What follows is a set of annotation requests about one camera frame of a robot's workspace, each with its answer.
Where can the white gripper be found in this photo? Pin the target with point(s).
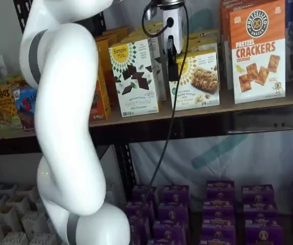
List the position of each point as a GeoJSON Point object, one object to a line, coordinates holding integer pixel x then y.
{"type": "Point", "coordinates": [179, 28]}

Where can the wooden shelf board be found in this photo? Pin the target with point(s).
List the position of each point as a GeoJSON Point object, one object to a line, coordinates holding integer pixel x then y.
{"type": "Point", "coordinates": [8, 134]}
{"type": "Point", "coordinates": [225, 108]}

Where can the orange Revival cracker box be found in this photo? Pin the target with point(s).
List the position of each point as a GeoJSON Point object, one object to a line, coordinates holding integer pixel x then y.
{"type": "Point", "coordinates": [118, 33]}
{"type": "Point", "coordinates": [103, 76]}
{"type": "Point", "coordinates": [113, 76]}

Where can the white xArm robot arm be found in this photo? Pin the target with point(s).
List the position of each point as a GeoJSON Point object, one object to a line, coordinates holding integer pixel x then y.
{"type": "Point", "coordinates": [59, 76]}

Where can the black metal shelf rack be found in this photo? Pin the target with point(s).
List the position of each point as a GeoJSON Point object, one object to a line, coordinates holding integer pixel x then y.
{"type": "Point", "coordinates": [8, 145]}
{"type": "Point", "coordinates": [200, 127]}

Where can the white backdrop sheet teal stripe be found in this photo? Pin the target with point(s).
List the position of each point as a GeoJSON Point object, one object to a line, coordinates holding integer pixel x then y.
{"type": "Point", "coordinates": [264, 158]}

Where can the purple Annie's box orange stripe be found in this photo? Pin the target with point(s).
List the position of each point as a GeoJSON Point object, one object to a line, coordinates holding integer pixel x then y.
{"type": "Point", "coordinates": [219, 208]}
{"type": "Point", "coordinates": [218, 229]}
{"type": "Point", "coordinates": [220, 190]}

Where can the orange pretzel crackers box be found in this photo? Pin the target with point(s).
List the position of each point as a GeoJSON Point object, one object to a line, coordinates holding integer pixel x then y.
{"type": "Point", "coordinates": [257, 51]}

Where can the blue Clif ZBar box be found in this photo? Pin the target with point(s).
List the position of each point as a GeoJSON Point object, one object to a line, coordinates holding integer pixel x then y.
{"type": "Point", "coordinates": [25, 107]}

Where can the yellow Bobo's snack box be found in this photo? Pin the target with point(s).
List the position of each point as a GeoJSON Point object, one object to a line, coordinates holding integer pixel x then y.
{"type": "Point", "coordinates": [19, 83]}
{"type": "Point", "coordinates": [4, 107]}

